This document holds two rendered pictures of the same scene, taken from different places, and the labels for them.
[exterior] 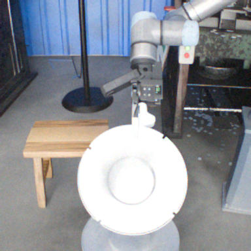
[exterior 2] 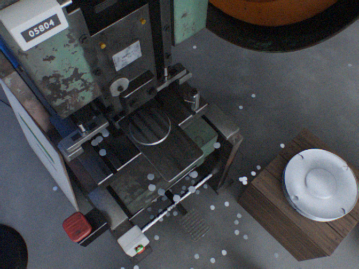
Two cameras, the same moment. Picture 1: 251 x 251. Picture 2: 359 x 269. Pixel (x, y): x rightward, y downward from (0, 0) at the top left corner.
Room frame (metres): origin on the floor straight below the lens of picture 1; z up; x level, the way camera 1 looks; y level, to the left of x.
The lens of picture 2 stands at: (1.23, -0.33, 1.62)
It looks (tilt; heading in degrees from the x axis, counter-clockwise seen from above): 65 degrees down; 317
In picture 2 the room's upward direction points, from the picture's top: 1 degrees counter-clockwise
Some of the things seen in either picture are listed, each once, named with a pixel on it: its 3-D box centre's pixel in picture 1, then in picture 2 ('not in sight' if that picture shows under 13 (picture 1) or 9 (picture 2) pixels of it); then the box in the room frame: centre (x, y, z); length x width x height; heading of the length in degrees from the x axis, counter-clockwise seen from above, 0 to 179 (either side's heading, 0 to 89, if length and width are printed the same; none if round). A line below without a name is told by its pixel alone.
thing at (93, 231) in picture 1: (130, 237); not in sight; (0.51, -0.01, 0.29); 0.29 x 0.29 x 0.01
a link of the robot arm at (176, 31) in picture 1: (178, 31); not in sight; (0.84, -0.15, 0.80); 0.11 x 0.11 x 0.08; 85
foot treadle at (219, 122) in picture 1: (213, 106); (162, 187); (1.60, -0.56, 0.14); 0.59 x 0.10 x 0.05; 176
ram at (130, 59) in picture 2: not in sight; (118, 52); (1.69, -0.57, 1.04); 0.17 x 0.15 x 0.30; 176
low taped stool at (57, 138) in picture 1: (72, 164); not in sight; (1.00, 0.25, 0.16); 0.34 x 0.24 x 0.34; 92
